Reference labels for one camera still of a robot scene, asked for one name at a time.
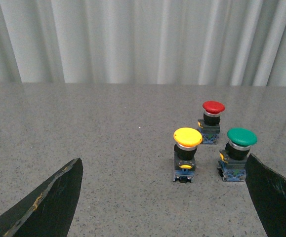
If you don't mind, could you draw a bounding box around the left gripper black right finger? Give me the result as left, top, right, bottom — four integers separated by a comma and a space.
245, 154, 286, 237

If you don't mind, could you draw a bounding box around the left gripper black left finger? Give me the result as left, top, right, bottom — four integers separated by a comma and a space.
0, 158, 83, 237

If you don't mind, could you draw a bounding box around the yellow mushroom push button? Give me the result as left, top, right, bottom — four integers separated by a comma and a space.
173, 127, 203, 183

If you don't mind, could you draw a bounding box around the green mushroom push button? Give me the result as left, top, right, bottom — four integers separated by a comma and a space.
218, 127, 257, 182

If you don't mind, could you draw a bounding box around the red mushroom push button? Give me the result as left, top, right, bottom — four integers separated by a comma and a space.
198, 101, 225, 144

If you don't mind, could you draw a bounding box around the white pleated curtain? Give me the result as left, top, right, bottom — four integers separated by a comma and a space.
0, 0, 286, 86

